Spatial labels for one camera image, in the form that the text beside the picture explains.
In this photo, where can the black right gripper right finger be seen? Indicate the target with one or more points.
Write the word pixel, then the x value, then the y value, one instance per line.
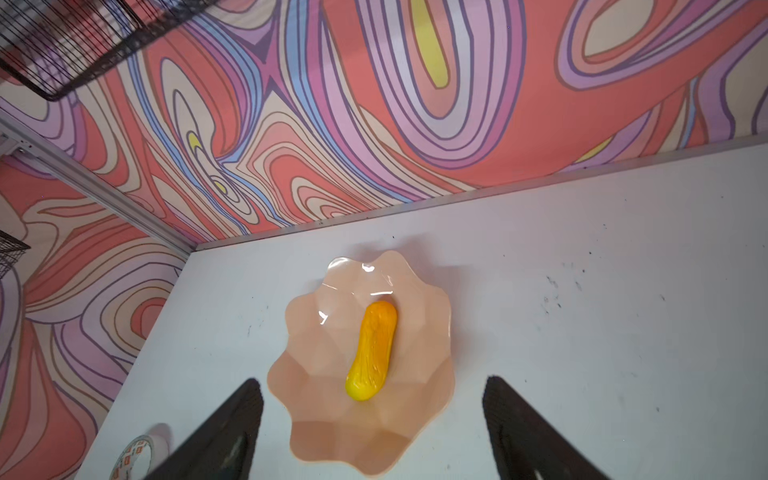
pixel 524 444

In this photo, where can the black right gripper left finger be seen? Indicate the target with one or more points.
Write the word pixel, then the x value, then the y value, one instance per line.
pixel 224 445

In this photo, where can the peach scalloped fruit bowl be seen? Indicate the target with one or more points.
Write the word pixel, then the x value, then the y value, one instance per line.
pixel 309 377

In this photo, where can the printed tape roll on table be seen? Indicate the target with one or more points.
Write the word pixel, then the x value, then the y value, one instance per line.
pixel 135 461

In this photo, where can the black wire basket back wall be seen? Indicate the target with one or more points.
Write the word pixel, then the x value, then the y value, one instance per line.
pixel 53 47

